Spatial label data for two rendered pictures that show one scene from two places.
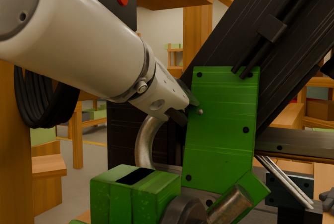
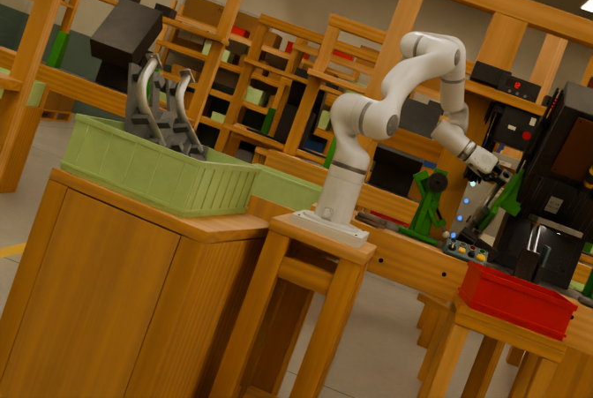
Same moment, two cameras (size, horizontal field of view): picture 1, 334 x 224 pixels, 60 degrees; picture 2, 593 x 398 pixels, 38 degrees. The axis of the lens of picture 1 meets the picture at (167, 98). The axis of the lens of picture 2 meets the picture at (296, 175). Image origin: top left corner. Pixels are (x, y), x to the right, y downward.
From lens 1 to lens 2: 3.15 m
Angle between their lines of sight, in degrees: 68
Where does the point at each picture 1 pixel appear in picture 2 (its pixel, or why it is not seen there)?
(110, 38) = (451, 138)
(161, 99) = (471, 163)
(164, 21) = not seen: outside the picture
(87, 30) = (444, 134)
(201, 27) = not seen: outside the picture
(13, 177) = (452, 196)
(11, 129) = (460, 176)
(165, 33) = not seen: outside the picture
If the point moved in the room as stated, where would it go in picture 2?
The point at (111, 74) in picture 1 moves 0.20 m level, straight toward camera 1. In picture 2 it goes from (451, 147) to (412, 132)
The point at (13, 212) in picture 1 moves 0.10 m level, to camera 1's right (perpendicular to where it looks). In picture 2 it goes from (446, 209) to (458, 215)
